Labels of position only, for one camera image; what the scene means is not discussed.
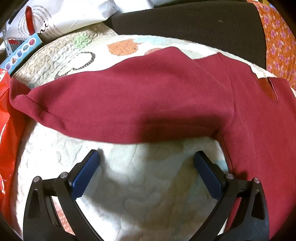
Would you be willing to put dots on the heart pattern quilted blanket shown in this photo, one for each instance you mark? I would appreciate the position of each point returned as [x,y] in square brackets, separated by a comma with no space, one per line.
[143,191]

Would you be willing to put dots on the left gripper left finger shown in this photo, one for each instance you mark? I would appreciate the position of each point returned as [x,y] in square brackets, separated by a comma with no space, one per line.
[41,221]

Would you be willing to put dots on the blue toy box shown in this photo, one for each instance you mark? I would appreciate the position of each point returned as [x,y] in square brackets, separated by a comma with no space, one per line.
[22,53]

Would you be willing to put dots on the maroon small garment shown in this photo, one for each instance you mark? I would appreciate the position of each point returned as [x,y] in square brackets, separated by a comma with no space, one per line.
[165,96]

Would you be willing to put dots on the black cushion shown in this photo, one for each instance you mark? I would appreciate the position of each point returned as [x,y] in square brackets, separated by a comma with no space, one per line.
[231,26]

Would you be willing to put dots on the red plastic bag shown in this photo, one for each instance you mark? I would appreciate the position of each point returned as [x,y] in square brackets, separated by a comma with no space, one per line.
[12,125]

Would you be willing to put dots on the white paper shopping bag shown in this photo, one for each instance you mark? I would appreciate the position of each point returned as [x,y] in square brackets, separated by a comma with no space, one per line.
[53,19]

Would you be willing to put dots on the orange floral cloth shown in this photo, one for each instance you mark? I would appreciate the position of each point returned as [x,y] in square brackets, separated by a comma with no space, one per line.
[280,43]

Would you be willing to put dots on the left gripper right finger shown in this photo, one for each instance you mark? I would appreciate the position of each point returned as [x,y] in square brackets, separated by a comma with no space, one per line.
[251,221]

